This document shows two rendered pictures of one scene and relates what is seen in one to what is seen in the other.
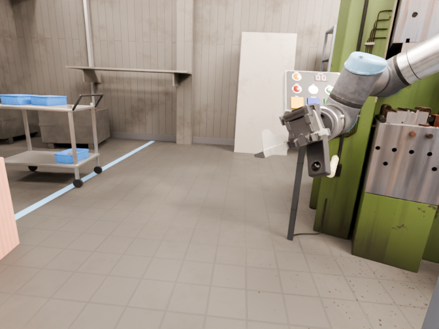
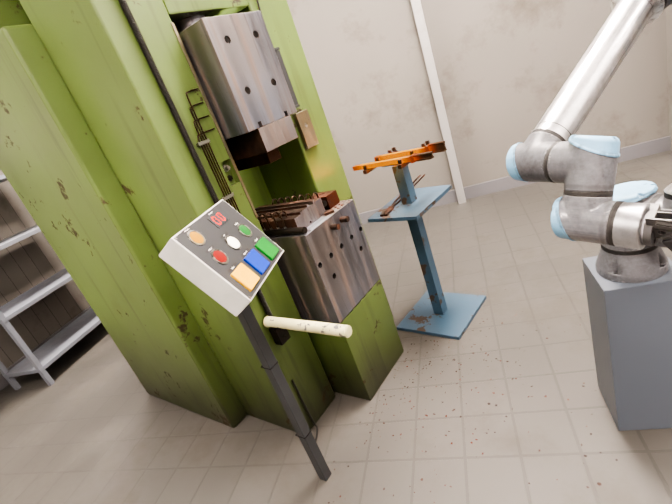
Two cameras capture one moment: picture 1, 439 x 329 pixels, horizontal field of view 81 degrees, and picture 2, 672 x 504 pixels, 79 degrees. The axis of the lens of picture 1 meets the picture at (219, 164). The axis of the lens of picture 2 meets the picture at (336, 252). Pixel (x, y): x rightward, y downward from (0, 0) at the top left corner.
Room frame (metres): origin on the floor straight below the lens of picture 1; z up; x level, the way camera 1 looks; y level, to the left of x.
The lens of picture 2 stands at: (1.02, 0.56, 1.43)
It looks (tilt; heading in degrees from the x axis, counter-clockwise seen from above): 21 degrees down; 287
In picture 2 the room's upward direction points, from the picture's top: 20 degrees counter-clockwise
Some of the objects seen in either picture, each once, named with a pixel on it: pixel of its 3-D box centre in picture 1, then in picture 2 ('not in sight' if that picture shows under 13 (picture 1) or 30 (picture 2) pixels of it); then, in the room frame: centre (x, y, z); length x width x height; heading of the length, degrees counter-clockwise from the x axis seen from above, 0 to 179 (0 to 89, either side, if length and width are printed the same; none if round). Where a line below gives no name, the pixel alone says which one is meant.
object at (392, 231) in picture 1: (386, 215); (332, 333); (1.74, -1.24, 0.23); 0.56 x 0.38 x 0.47; 154
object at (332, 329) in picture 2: (333, 165); (305, 326); (1.64, -0.74, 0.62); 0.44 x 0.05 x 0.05; 154
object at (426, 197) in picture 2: not in sight; (410, 203); (1.18, -1.57, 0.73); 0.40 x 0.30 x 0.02; 60
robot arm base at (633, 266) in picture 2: not in sight; (629, 253); (0.50, -0.73, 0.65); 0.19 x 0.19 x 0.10
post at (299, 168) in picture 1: (299, 171); (276, 377); (1.74, -0.56, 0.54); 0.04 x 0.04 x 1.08; 64
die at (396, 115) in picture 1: (401, 115); (277, 217); (1.76, -1.19, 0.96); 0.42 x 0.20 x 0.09; 154
